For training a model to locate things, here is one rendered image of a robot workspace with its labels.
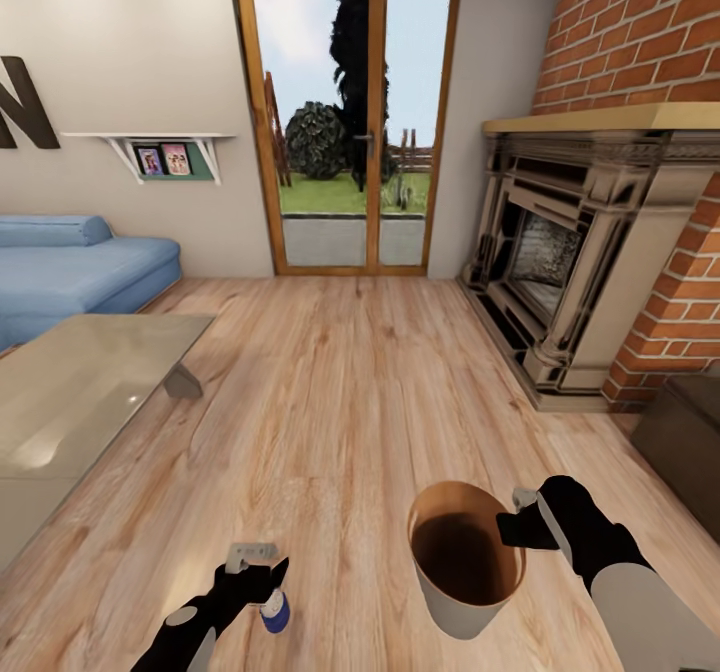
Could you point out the door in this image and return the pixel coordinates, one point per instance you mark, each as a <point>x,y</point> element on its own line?
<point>349,101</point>

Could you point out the can of soda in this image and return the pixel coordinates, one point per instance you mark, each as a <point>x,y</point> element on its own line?
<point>275,612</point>

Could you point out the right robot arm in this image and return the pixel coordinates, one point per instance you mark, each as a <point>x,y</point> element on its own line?
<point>651,627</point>

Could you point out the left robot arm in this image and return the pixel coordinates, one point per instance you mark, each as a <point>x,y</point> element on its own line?
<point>186,641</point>

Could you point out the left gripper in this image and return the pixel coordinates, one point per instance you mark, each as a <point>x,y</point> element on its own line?
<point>254,585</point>

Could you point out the trash can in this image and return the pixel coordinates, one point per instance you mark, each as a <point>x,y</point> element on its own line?
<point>467,575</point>

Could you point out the decorative sign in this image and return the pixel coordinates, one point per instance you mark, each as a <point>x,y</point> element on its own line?
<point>30,117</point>

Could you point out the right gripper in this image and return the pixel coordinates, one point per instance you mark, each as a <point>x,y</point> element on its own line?
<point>516,530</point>

